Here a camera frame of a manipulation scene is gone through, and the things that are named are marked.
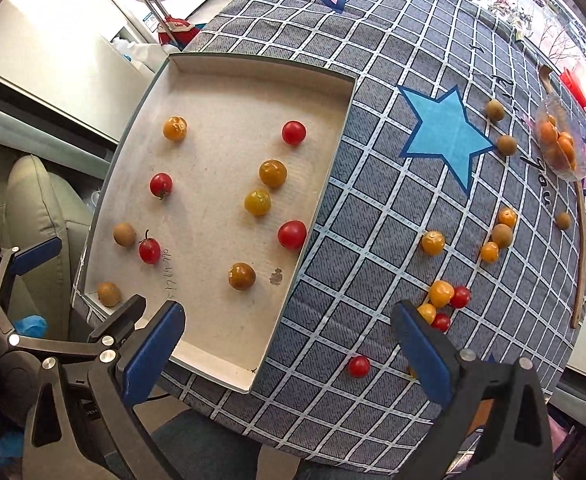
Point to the orange fruits in bowl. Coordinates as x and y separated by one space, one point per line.
557 146

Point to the shallow cardboard tray box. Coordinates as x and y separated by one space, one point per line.
235 106

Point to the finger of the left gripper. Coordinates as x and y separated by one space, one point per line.
15 261
109 335

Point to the green sofa cushion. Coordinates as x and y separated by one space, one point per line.
40 200

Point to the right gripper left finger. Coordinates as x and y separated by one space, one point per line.
127 379

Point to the blue gloved hand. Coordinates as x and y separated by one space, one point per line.
33 326

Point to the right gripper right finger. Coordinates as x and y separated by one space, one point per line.
456 380

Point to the dark orange cherry tomato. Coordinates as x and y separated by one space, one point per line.
241 276

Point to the glass bowl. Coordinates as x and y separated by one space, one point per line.
553 106

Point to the grey checked star tablecloth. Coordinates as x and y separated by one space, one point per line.
365 252

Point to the red cherry tomato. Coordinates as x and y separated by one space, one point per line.
293 132
441 322
358 367
461 298
161 185
149 250
292 235

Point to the red broom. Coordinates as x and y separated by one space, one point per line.
170 30

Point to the yellow cherry tomato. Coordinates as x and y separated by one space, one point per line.
175 129
432 243
272 173
489 252
428 312
508 217
440 294
257 202

